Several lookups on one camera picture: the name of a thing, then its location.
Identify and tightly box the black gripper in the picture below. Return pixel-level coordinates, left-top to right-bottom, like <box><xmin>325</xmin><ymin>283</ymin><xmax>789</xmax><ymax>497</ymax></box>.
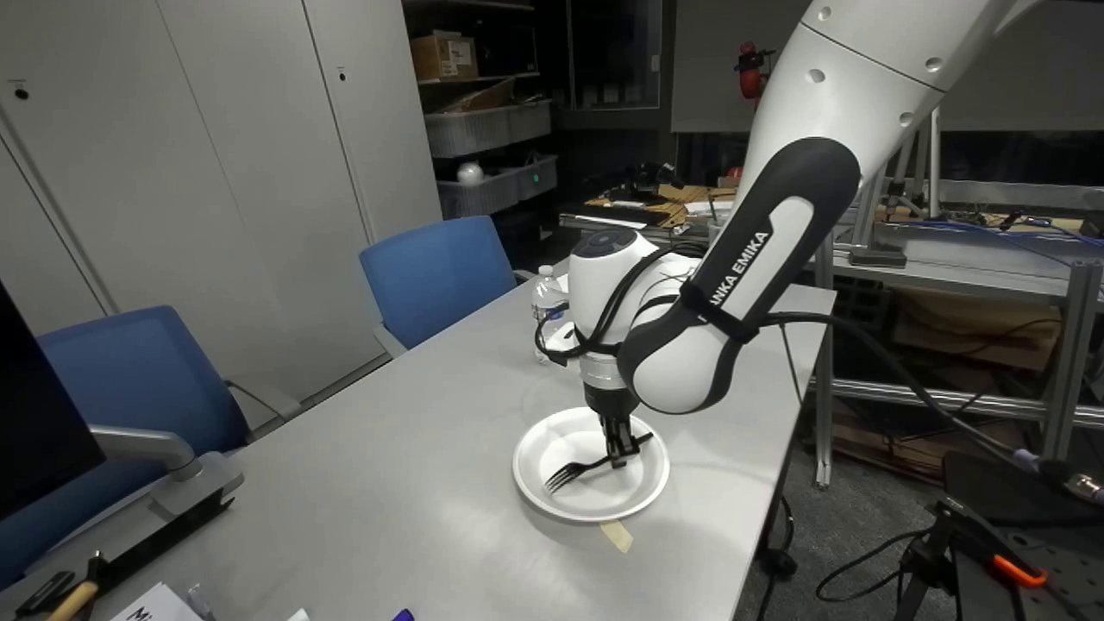
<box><xmin>584</xmin><ymin>385</ymin><xmax>640</xmax><ymax>470</ymax></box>

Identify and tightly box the black plastic fork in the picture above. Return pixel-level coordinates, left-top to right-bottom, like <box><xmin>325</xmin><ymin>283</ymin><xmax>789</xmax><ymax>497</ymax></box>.
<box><xmin>545</xmin><ymin>431</ymin><xmax>654</xmax><ymax>493</ymax></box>

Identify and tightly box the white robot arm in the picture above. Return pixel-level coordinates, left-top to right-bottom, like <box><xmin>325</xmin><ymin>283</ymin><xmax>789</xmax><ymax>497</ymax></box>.
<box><xmin>566</xmin><ymin>0</ymin><xmax>1044</xmax><ymax>461</ymax></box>

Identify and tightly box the white paper plate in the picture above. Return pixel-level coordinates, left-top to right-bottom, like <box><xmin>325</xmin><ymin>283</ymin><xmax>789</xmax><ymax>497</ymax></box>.
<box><xmin>511</xmin><ymin>407</ymin><xmax>672</xmax><ymax>526</ymax></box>

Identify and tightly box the yellowish tape piece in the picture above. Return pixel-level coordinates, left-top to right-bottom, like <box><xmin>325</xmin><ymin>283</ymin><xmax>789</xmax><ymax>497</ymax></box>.
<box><xmin>602</xmin><ymin>522</ymin><xmax>637</xmax><ymax>553</ymax></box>

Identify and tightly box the clear plastic water bottle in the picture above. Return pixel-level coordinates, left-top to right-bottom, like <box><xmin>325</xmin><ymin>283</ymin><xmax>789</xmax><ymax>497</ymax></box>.
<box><xmin>530</xmin><ymin>266</ymin><xmax>571</xmax><ymax>354</ymax></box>

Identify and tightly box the blue office chair far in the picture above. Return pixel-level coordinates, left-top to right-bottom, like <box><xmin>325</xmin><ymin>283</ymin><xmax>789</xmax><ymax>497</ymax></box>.
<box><xmin>361</xmin><ymin>214</ymin><xmax>519</xmax><ymax>350</ymax></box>

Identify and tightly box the blue office chair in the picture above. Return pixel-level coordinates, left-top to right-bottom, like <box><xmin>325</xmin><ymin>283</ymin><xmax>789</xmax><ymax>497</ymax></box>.
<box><xmin>0</xmin><ymin>305</ymin><xmax>256</xmax><ymax>590</ymax></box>
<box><xmin>361</xmin><ymin>214</ymin><xmax>519</xmax><ymax>350</ymax></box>

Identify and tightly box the orange black clamp tool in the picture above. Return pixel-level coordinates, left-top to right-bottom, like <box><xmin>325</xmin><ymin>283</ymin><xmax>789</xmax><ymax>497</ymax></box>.
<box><xmin>931</xmin><ymin>497</ymin><xmax>1048</xmax><ymax>590</ymax></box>

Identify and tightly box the blue office chair near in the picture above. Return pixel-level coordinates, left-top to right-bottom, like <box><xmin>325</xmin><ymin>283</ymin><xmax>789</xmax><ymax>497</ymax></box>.
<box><xmin>0</xmin><ymin>305</ymin><xmax>256</xmax><ymax>590</ymax></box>

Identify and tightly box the black monitor with stand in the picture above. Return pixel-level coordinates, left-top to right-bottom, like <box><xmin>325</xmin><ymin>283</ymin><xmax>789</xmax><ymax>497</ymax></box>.
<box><xmin>0</xmin><ymin>280</ymin><xmax>249</xmax><ymax>590</ymax></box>

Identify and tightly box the black floor cable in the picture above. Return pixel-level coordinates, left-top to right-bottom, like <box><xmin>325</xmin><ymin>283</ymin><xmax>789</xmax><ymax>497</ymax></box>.
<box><xmin>756</xmin><ymin>313</ymin><xmax>1104</xmax><ymax>621</ymax></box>

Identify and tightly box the metal workbench frame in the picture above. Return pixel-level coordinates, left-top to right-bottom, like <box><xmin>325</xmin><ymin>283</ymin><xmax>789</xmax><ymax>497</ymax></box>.
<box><xmin>819</xmin><ymin>110</ymin><xmax>1104</xmax><ymax>459</ymax></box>

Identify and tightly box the wooden handle tool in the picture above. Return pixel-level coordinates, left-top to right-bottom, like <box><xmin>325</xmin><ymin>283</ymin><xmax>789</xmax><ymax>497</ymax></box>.
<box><xmin>17</xmin><ymin>553</ymin><xmax>110</xmax><ymax>621</ymax></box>

